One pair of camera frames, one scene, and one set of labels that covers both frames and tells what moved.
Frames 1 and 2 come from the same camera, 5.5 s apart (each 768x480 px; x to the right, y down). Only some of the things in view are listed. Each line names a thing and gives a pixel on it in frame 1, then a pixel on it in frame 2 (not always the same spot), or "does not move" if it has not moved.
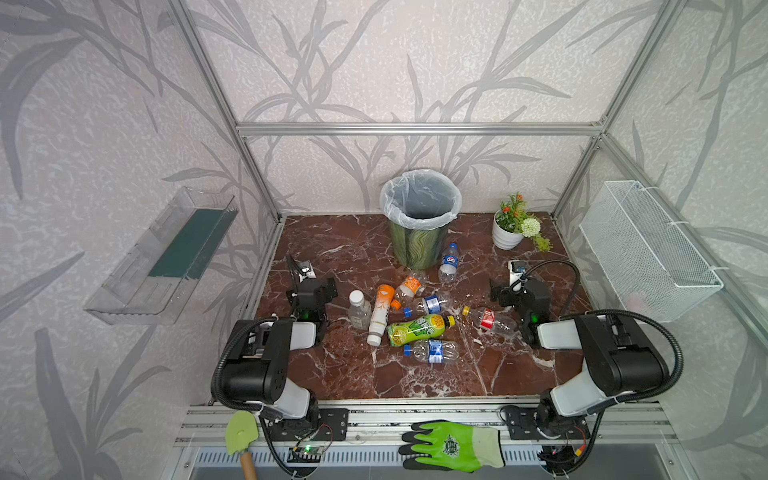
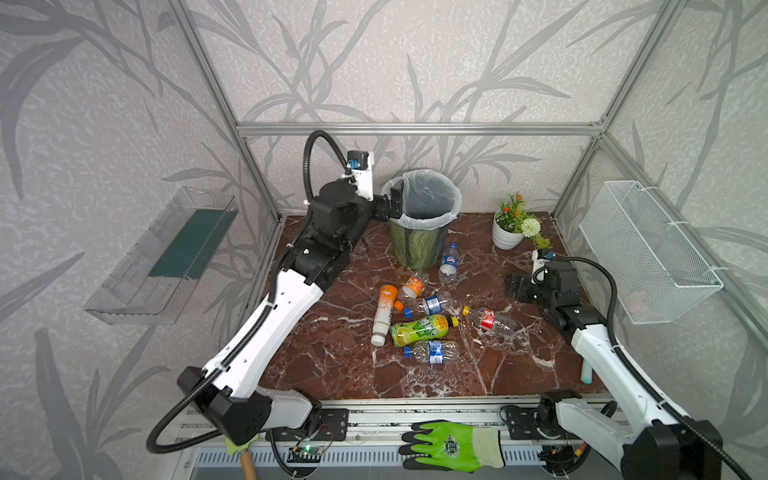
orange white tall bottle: x=378 y=321 does not move
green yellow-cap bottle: x=428 y=326 does not move
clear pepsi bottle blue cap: x=447 y=273 does not move
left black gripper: x=306 y=283 → x=391 y=204
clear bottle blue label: x=431 y=304 does not move
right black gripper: x=511 y=291 → x=519 y=288
